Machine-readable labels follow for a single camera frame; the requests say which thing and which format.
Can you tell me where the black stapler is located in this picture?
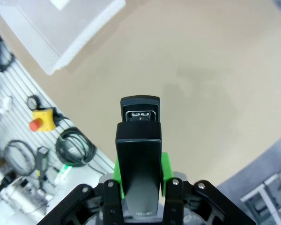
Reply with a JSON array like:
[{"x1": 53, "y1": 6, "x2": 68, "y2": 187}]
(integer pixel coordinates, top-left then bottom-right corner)
[{"x1": 115, "y1": 95, "x2": 164, "y2": 219}]

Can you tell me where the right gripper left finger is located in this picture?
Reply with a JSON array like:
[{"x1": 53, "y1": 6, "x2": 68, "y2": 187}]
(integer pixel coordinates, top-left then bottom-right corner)
[{"x1": 39, "y1": 152, "x2": 126, "y2": 225}]

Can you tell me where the yellow emergency stop button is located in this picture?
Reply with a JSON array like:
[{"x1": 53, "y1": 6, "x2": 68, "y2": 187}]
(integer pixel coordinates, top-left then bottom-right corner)
[{"x1": 29, "y1": 107, "x2": 57, "y2": 134}]

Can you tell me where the white metal frame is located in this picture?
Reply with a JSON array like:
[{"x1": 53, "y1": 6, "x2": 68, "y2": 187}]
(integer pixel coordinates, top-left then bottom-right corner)
[{"x1": 239, "y1": 172, "x2": 281, "y2": 225}]

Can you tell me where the white perforated plastic basket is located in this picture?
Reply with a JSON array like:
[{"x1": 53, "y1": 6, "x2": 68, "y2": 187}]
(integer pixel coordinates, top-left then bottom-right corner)
[{"x1": 0, "y1": 0, "x2": 127, "y2": 76}]

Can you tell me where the thin black coiled cable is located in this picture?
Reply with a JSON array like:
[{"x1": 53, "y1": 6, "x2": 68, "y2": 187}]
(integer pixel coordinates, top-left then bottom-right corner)
[{"x1": 4, "y1": 139, "x2": 36, "y2": 176}]

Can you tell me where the white slatted platform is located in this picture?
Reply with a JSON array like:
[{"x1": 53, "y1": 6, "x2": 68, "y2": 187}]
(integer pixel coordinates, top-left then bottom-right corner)
[{"x1": 0, "y1": 22, "x2": 117, "y2": 225}]

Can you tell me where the round black white dial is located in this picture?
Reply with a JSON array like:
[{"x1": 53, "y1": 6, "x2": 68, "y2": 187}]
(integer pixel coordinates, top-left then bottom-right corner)
[{"x1": 26, "y1": 95, "x2": 40, "y2": 111}]

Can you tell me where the grey handheld device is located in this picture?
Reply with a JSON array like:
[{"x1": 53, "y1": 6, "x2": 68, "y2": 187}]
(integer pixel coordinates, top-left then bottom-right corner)
[{"x1": 36, "y1": 146, "x2": 50, "y2": 191}]

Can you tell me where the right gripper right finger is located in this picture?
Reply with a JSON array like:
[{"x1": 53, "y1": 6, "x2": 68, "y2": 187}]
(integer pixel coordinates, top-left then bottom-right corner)
[{"x1": 160, "y1": 151, "x2": 256, "y2": 225}]

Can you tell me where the dark coiled cable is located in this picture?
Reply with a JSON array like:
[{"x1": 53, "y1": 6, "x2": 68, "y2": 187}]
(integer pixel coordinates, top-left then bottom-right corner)
[{"x1": 55, "y1": 127, "x2": 97, "y2": 167}]

